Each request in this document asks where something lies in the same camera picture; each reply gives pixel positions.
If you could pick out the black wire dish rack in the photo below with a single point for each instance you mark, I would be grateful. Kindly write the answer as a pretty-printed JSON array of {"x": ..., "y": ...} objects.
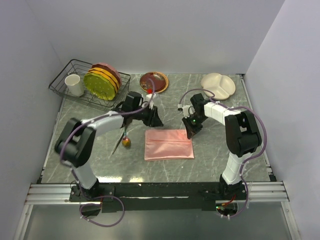
[{"x": 80, "y": 68}]

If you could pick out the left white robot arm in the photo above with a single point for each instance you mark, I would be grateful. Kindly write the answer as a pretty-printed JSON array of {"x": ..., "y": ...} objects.
[{"x": 76, "y": 140}]

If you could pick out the orange plate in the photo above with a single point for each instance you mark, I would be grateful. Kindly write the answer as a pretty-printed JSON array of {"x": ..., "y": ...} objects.
[{"x": 108, "y": 75}]

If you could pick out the cream divided plate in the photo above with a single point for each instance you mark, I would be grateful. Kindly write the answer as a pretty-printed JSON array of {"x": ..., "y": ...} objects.
[{"x": 222, "y": 86}]

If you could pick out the black utensil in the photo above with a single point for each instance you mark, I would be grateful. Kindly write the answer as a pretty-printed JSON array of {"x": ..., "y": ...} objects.
[{"x": 118, "y": 142}]

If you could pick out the dark red decorated plate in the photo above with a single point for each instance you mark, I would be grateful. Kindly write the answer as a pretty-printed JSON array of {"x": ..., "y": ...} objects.
[{"x": 160, "y": 81}]

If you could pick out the pink satin napkin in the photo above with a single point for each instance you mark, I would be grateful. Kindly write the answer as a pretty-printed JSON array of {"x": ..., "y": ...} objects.
[{"x": 167, "y": 144}]

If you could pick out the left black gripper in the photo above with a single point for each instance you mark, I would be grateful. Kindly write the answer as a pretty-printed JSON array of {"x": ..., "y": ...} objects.
[{"x": 154, "y": 120}]

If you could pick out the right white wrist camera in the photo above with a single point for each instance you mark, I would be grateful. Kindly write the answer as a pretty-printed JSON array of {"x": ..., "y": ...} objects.
[{"x": 187, "y": 110}]

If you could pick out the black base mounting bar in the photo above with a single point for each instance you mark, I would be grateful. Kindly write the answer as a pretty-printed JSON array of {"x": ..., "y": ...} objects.
[{"x": 147, "y": 196}]

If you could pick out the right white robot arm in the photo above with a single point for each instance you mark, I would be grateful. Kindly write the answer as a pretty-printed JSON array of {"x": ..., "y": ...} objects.
[{"x": 242, "y": 137}]

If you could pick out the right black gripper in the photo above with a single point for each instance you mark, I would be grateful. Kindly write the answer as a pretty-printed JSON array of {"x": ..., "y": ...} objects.
[{"x": 191, "y": 131}]

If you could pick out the iridescent metal spoon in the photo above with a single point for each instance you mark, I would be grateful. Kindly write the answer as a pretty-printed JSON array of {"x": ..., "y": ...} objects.
[{"x": 125, "y": 141}]

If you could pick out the white cup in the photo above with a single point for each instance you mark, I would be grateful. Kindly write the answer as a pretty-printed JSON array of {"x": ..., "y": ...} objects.
[{"x": 75, "y": 85}]

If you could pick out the green polka dot plate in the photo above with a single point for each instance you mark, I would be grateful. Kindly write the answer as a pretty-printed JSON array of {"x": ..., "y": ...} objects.
[{"x": 99, "y": 86}]

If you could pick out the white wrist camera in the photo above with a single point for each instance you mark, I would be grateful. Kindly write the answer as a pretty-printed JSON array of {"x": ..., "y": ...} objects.
[
  {"x": 151, "y": 97},
  {"x": 187, "y": 110}
]

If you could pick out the aluminium frame rail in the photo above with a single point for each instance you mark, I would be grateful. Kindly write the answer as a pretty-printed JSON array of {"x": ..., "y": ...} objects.
[{"x": 59, "y": 194}]

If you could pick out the dark pink plate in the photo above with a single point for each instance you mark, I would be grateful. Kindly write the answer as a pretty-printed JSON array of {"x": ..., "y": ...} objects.
[{"x": 110, "y": 69}]

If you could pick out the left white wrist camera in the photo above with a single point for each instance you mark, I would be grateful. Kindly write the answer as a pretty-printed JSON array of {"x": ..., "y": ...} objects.
[{"x": 151, "y": 97}]

